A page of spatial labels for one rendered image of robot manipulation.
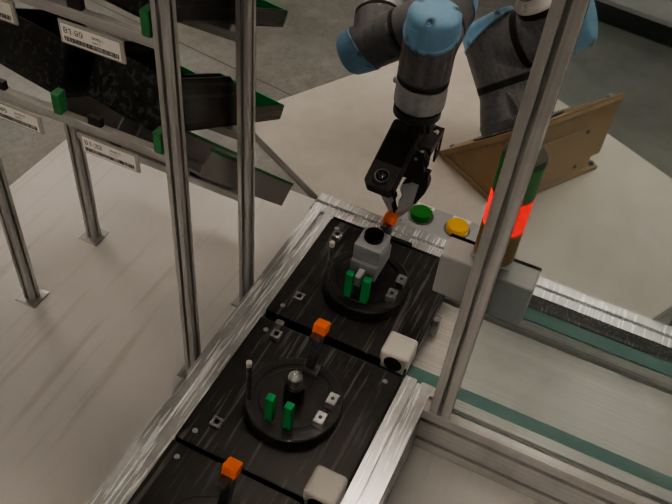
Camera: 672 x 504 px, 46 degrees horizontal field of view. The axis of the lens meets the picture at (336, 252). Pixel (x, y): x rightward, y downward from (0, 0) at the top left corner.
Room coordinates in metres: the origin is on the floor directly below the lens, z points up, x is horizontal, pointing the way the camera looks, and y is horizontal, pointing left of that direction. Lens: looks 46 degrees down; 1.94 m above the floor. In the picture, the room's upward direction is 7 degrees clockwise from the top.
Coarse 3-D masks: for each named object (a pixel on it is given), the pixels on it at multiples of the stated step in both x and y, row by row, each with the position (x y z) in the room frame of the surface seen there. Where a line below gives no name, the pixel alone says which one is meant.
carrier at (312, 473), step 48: (288, 336) 0.75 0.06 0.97; (240, 384) 0.65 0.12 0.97; (288, 384) 0.62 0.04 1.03; (336, 384) 0.65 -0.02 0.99; (384, 384) 0.68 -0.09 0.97; (192, 432) 0.56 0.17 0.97; (240, 432) 0.57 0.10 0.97; (288, 432) 0.57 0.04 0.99; (336, 432) 0.59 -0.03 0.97; (288, 480) 0.51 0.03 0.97; (336, 480) 0.51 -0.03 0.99
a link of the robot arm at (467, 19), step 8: (416, 0) 1.07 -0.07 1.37; (456, 0) 1.04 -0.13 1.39; (464, 0) 1.05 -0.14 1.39; (472, 0) 1.06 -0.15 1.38; (400, 8) 1.07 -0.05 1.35; (408, 8) 1.06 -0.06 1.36; (464, 8) 1.03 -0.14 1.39; (472, 8) 1.06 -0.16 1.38; (392, 16) 1.07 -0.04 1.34; (400, 16) 1.06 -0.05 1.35; (464, 16) 1.02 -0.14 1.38; (472, 16) 1.05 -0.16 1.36; (392, 24) 1.06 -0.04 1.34; (400, 24) 1.05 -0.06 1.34; (464, 24) 1.01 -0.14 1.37; (400, 32) 1.05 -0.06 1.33; (464, 32) 1.01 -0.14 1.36; (400, 40) 1.04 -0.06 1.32
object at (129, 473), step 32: (320, 224) 1.01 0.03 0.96; (288, 256) 0.93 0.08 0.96; (256, 288) 0.84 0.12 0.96; (256, 320) 0.78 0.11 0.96; (224, 352) 0.71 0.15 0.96; (192, 384) 0.65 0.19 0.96; (416, 384) 0.70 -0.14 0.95; (160, 416) 0.59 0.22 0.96; (384, 416) 0.64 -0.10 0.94; (416, 416) 0.64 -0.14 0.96; (160, 448) 0.54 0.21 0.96; (384, 448) 0.58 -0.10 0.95; (128, 480) 0.49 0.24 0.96; (352, 480) 0.52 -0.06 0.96; (384, 480) 0.53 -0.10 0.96
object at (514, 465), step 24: (456, 312) 0.88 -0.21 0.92; (432, 360) 0.77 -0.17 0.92; (432, 384) 0.70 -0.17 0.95; (432, 432) 0.64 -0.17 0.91; (456, 432) 0.63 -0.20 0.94; (480, 432) 0.62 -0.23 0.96; (456, 456) 0.63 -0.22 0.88; (480, 456) 0.61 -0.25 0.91; (504, 456) 0.60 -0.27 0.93; (528, 456) 0.59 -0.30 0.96; (504, 480) 0.60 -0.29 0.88; (528, 480) 0.59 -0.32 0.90; (552, 480) 0.58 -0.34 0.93; (576, 480) 0.57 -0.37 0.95; (600, 480) 0.57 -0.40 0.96
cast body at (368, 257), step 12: (372, 228) 0.87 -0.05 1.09; (360, 240) 0.85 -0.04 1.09; (372, 240) 0.85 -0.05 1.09; (384, 240) 0.86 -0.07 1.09; (360, 252) 0.84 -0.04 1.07; (372, 252) 0.84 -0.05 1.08; (384, 252) 0.85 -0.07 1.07; (360, 264) 0.84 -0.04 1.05; (372, 264) 0.84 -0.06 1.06; (384, 264) 0.86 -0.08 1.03; (360, 276) 0.82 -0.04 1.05; (372, 276) 0.83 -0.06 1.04
